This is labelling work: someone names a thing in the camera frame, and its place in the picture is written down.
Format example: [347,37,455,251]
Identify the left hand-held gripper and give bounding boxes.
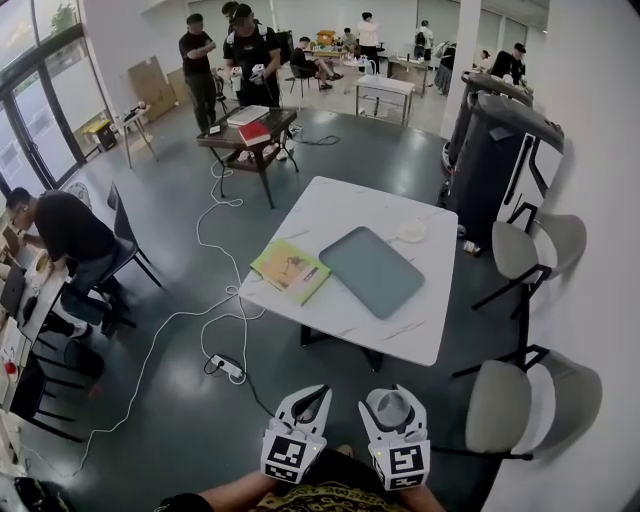
[260,383,333,485]

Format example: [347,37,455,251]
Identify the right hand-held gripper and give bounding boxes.
[357,383,432,492]

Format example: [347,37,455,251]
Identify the clear plastic cup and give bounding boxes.
[366,388,414,432]

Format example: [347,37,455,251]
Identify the grey-green tray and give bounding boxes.
[318,225,426,321]

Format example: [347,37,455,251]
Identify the person's right forearm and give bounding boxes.
[402,484,446,512]

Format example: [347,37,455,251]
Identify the person's left forearm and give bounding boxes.
[197,469,281,512]

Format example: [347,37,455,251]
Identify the person's black printed shirt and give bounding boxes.
[158,447,416,512]

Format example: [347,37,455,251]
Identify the white power strip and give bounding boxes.
[209,353,245,380]

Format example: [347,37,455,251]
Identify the grey padded chair black legs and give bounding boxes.
[472,202,587,311]
[452,344,604,461]

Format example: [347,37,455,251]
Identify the yellow-green book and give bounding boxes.
[249,239,332,308]

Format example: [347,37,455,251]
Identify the white round saucer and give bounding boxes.
[397,218,430,245]

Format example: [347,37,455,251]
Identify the white marble table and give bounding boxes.
[238,174,460,374]

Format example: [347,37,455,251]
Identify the black round waste bin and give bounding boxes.
[63,339,105,379]

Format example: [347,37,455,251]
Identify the black robot with white panel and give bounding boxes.
[439,90,566,251]

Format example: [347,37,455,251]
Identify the dark grey chair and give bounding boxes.
[62,182,164,341]

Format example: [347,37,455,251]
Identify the white work desk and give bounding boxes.
[0,239,69,436]

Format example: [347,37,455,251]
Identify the red book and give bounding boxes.
[237,122,271,147]

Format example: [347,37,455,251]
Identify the dark wooden coffee table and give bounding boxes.
[196,104,300,210]

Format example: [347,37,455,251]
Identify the black service robot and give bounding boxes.
[442,70,534,171]

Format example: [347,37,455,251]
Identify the white book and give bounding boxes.
[227,105,269,126]

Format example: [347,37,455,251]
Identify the patterned round cushion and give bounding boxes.
[67,180,94,209]

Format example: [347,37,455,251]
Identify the grey laptop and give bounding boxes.
[0,264,27,316]

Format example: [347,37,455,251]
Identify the white metal-legged table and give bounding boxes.
[353,74,416,126]

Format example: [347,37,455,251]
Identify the small thin-legged side table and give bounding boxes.
[117,104,159,169]

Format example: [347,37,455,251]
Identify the yellow black storage box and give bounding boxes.
[82,119,119,152]

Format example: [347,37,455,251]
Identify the flat cardboard box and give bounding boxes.
[127,55,179,124]

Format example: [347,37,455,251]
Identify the black framed glass doors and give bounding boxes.
[0,0,114,186]

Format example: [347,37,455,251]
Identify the black floor cable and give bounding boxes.
[203,357,276,419]
[289,134,341,147]

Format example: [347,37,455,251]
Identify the white floor cable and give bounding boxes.
[19,159,266,476]

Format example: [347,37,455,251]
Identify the black metal frame chair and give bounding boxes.
[9,349,86,444]

